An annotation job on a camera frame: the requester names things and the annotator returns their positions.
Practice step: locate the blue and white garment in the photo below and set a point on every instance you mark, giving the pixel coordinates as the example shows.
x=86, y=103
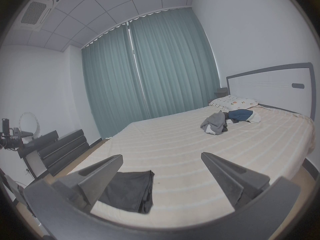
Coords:
x=240, y=115

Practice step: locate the blue-green curtain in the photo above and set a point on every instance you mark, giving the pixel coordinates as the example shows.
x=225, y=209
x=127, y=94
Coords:
x=112, y=84
x=172, y=66

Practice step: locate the white trash bin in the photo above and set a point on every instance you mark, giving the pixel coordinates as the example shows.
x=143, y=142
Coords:
x=27, y=121

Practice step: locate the grey bedside table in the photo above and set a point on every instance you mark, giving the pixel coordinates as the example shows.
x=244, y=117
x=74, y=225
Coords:
x=221, y=92

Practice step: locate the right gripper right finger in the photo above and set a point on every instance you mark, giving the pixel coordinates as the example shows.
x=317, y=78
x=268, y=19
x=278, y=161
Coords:
x=235, y=179

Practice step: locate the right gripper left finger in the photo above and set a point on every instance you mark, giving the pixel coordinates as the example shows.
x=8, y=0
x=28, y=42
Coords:
x=100, y=179

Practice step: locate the ceiling air conditioner vent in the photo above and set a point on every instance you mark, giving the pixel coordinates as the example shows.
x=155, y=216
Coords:
x=37, y=11

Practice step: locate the black T-shirt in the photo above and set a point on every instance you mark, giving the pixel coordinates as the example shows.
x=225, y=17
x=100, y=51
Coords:
x=130, y=191

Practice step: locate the black chest of drawers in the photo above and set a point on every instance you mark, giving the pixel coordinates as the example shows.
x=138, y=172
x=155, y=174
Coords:
x=62, y=149

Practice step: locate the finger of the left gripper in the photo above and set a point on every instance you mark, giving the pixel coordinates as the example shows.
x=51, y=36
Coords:
x=27, y=134

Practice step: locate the white printed pillow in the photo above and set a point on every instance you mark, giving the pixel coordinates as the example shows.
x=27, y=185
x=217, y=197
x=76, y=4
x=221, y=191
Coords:
x=232, y=101

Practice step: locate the grey garment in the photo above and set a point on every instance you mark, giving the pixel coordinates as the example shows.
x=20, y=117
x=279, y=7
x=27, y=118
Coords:
x=215, y=121

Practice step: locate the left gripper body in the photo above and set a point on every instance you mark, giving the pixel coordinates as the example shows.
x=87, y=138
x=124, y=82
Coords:
x=15, y=137

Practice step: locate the bed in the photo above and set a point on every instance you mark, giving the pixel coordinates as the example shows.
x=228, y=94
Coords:
x=187, y=139

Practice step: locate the black glossy garment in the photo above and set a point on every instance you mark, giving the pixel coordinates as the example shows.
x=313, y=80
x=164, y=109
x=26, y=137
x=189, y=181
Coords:
x=226, y=126

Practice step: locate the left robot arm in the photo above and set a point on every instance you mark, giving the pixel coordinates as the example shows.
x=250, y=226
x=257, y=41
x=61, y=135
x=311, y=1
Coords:
x=6, y=134

